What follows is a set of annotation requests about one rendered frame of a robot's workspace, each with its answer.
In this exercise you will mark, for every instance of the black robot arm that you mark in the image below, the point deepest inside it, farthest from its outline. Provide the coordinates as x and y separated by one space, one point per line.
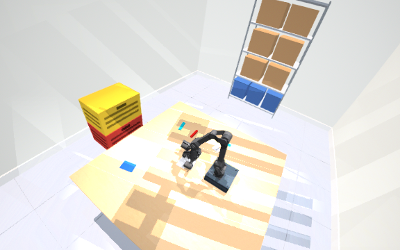
194 147

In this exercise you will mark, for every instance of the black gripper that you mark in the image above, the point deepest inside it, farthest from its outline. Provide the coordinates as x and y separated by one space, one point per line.
189 165

